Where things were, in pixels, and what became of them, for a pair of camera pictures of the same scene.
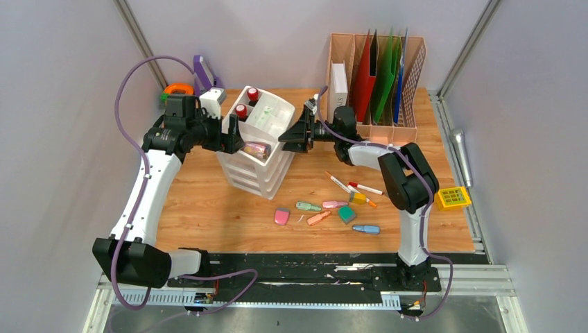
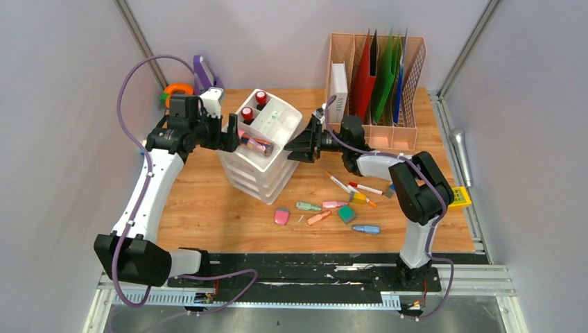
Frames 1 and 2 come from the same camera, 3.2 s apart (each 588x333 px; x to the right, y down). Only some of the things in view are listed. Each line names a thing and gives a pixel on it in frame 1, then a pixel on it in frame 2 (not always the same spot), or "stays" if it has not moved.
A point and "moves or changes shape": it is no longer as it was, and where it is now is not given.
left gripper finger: [232, 141] stays
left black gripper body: [212, 135] stays
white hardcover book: [338, 92] stays
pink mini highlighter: [333, 204] stays
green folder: [383, 71] stays
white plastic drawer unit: [263, 165] moves or changes shape
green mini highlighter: [306, 206] stays
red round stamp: [252, 96] to [261, 99]
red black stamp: [240, 111] moves or changes shape
